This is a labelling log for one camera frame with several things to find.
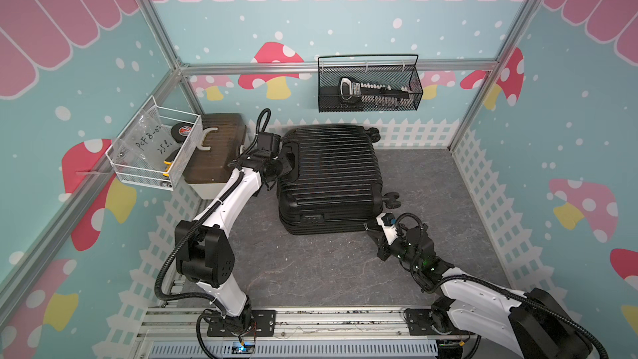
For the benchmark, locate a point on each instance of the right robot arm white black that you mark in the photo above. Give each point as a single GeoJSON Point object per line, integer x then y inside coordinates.
{"type": "Point", "coordinates": [531, 324]}

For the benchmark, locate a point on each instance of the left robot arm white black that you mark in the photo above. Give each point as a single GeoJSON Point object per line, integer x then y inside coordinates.
{"type": "Point", "coordinates": [202, 252]}

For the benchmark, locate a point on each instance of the brown lid storage box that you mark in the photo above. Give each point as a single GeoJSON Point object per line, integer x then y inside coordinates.
{"type": "Point", "coordinates": [208, 169]}

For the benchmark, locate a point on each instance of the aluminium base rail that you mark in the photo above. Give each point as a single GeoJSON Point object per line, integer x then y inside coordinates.
{"type": "Point", "coordinates": [304, 332]}

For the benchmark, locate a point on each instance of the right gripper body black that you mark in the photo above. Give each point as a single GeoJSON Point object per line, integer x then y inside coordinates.
{"type": "Point", "coordinates": [399, 250]}

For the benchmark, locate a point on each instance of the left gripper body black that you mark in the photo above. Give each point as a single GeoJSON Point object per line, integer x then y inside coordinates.
{"type": "Point", "coordinates": [282, 166]}

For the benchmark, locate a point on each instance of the socket set in basket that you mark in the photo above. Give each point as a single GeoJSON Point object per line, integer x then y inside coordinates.
{"type": "Point", "coordinates": [355, 93]}

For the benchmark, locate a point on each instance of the clear plastic wall bin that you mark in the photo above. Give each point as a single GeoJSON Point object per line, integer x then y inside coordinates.
{"type": "Point", "coordinates": [130, 170]}

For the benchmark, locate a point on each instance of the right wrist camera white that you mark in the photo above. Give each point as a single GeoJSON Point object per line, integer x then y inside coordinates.
{"type": "Point", "coordinates": [387, 222]}

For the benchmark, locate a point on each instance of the black tape roll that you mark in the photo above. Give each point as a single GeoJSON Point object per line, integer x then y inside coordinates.
{"type": "Point", "coordinates": [181, 131]}

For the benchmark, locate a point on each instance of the plastic bag with writing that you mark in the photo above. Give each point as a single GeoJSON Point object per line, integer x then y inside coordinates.
{"type": "Point", "coordinates": [147, 140]}

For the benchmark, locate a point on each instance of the black wire mesh basket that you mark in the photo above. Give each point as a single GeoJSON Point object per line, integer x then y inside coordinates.
{"type": "Point", "coordinates": [396, 70]}

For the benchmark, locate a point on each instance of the black hard-shell suitcase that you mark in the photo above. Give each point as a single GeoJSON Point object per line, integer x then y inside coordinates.
{"type": "Point", "coordinates": [335, 185]}

